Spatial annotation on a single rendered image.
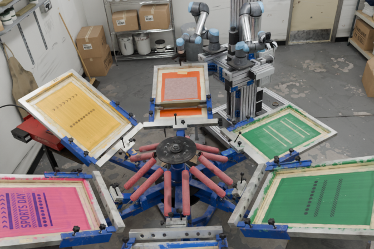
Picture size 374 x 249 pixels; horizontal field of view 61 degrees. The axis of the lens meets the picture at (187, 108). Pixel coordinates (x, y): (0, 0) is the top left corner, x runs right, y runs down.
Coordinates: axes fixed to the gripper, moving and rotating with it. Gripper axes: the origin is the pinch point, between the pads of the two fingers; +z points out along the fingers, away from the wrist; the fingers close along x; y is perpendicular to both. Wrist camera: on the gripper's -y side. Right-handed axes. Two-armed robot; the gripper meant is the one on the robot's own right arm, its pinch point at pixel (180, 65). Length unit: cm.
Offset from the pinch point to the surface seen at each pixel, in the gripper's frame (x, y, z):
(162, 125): -84, -17, -6
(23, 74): 23, -194, 20
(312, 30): 279, 260, 182
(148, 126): -85, -29, -6
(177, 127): -90, -2, -10
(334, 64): 174, 272, 180
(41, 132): -86, -129, -7
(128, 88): 132, -107, 168
